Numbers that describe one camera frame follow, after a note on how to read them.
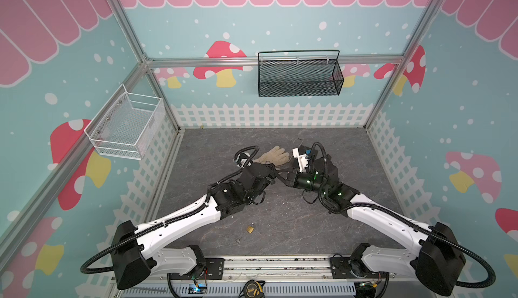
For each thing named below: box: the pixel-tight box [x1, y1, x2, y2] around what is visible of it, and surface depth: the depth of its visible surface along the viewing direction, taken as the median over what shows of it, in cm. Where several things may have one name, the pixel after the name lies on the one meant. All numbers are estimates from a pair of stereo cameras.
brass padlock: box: [245, 222, 255, 234], surface depth 86 cm
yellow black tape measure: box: [238, 279, 266, 298], surface depth 70 cm
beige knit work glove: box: [253, 145, 290, 167], surface depth 109 cm
